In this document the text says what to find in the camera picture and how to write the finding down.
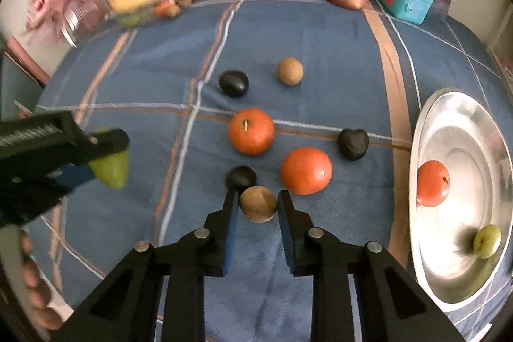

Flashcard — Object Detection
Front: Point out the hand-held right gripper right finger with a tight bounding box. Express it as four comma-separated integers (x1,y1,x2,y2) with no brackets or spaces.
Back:
276,189,467,342

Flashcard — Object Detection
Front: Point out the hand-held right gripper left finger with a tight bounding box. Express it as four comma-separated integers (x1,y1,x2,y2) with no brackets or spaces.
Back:
50,187,241,342

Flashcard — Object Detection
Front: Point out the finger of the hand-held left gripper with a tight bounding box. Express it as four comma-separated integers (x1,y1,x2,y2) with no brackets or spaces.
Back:
59,164,97,191
80,128,130,165

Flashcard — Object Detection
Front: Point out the green pear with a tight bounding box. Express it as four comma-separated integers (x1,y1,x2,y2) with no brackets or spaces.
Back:
88,127,130,190

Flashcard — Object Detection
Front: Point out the round brown fruit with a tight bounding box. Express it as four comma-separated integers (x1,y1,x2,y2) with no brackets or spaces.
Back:
277,57,304,86
240,186,278,223

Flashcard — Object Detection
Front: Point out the orange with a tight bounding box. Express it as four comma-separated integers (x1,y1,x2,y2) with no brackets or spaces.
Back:
228,108,275,155
417,160,450,207
280,147,333,196

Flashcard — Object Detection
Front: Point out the dark plum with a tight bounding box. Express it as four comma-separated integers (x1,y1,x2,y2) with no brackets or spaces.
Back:
226,166,257,191
337,128,370,161

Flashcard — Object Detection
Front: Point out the steel plate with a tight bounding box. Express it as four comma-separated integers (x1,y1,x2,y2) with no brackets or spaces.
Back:
409,87,513,313

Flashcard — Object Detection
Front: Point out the person's left hand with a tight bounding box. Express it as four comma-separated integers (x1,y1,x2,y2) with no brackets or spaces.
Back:
18,230,65,331

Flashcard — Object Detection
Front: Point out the blue plaid tablecloth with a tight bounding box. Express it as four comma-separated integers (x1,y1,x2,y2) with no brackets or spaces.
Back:
24,0,510,342

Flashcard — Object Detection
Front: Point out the dark avocado upper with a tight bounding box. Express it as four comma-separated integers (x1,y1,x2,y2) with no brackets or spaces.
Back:
219,70,249,98

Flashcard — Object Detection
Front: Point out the small red fruit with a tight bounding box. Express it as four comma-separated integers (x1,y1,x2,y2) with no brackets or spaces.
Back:
155,1,180,18

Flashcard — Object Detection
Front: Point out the small green fruit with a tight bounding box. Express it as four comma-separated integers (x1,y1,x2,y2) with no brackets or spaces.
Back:
473,224,502,259

